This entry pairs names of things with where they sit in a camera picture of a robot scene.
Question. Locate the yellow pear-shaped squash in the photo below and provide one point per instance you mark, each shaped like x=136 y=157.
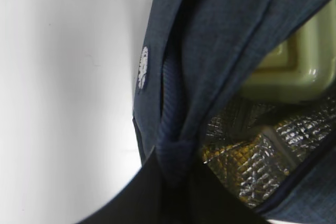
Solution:
x=240 y=151

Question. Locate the navy blue lunch bag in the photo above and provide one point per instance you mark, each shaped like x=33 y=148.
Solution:
x=198 y=53

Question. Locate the green lidded glass container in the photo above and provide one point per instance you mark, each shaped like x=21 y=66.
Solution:
x=300 y=69

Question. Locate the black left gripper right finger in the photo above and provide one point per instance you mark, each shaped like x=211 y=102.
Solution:
x=209 y=202

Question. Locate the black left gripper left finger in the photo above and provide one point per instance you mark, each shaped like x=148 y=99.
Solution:
x=140 y=201

